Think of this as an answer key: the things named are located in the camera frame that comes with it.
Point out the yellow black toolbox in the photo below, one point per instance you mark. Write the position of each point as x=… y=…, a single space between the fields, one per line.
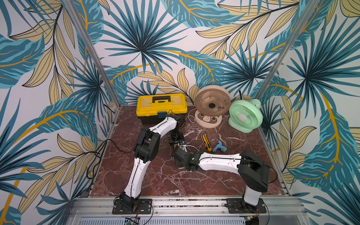
x=148 y=107

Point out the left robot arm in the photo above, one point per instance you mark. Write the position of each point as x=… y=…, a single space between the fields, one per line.
x=146 y=150

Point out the beige desk fan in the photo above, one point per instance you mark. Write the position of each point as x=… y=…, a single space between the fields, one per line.
x=211 y=103

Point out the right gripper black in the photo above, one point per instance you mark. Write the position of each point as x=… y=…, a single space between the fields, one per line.
x=178 y=154

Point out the aluminium front rail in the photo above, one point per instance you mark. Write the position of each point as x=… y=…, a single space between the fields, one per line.
x=198 y=210

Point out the yellow black utility knife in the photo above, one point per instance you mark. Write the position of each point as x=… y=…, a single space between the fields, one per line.
x=206 y=142

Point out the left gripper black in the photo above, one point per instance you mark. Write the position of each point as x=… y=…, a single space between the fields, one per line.
x=181 y=139

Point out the right aluminium corner post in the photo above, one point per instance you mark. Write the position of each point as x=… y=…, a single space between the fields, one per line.
x=312 y=5

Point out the green desk fan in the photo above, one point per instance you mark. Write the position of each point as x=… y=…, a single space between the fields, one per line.
x=245 y=116

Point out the left aluminium corner post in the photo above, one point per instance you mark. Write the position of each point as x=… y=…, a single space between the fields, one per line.
x=76 y=18

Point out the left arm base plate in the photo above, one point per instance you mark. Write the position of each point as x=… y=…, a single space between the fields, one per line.
x=142 y=206

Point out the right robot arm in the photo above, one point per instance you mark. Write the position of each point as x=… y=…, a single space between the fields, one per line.
x=248 y=165

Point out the beige power strip red sockets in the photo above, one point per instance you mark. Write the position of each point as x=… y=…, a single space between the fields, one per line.
x=181 y=147

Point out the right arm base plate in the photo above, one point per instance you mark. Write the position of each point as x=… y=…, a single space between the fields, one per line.
x=238 y=206

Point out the blue glue gun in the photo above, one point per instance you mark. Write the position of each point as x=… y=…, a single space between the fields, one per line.
x=220 y=147

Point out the aluminium corner post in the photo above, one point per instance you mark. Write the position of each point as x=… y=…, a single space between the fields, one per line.
x=312 y=5
x=76 y=18

